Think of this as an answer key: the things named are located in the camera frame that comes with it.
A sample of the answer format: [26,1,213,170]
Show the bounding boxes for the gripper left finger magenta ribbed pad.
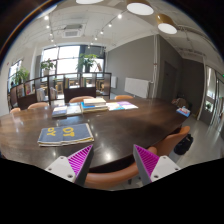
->
[46,145,94,186]

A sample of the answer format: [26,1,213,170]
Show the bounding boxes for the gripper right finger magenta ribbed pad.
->
[133,145,180,185]

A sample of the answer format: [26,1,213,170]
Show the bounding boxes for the folded grey towel yellow letters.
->
[38,123,94,146]

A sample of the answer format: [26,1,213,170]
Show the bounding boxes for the orange leather chair near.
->
[83,146,159,191]

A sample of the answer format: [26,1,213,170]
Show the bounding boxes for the orange chair right side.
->
[154,126,190,156]

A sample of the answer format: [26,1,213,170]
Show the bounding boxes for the black bag on floor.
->
[174,134,193,155]

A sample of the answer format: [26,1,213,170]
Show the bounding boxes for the dark book left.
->
[52,106,67,117]

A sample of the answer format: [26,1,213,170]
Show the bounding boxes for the pale open magazine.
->
[66,105,82,116]

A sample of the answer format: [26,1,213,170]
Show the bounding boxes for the blue booklet table right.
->
[177,107,190,117]

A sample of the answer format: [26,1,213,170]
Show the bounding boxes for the stack of books centre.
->
[81,98,108,112]

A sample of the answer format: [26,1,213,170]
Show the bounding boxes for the orange chair far centre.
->
[69,96,94,103]

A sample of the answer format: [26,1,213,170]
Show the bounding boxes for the colourful magazine purple cover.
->
[107,101,137,111]

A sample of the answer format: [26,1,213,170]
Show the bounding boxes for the orange chair far left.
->
[28,102,48,110]

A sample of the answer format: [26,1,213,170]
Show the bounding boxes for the orange chair far right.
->
[115,95,133,100]

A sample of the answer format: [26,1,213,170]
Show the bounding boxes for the orange chair far left edge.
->
[10,107,21,114]

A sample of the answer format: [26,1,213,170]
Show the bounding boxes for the dark wooden shelf divider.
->
[9,72,112,109]

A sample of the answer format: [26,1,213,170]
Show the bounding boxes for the potted plant far left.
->
[13,67,29,85]

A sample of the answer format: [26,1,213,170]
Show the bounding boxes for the potted plant left window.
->
[40,59,55,76]

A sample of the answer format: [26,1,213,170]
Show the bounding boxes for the potted plant window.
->
[76,53,98,73]
[40,59,55,76]

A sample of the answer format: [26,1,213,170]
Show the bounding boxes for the potted plant centre window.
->
[76,53,98,73]

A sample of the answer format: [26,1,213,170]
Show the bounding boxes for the ceiling air conditioner unit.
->
[62,24,83,38]

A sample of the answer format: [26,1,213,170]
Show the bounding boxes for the round pendant lamp right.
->
[156,13,177,34]

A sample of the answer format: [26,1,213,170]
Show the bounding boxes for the round pendant lamp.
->
[127,0,154,15]
[76,0,103,4]
[156,13,177,34]

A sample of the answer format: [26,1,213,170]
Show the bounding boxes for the round pendant lamp centre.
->
[127,0,154,15]

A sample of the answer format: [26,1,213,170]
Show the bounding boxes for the round pendant lamp top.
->
[76,0,103,4]

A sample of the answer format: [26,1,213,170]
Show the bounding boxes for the white wall radiator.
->
[124,78,149,98]

